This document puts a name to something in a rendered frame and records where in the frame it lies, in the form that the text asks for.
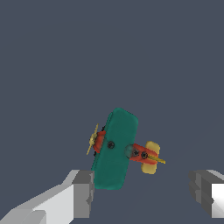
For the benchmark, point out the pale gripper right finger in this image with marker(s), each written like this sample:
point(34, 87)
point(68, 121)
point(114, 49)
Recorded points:
point(210, 194)

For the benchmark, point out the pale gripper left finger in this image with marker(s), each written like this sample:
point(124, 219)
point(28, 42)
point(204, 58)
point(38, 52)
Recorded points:
point(62, 198)

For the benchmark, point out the toy airplane with green wing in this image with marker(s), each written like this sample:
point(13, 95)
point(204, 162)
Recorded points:
point(115, 148)

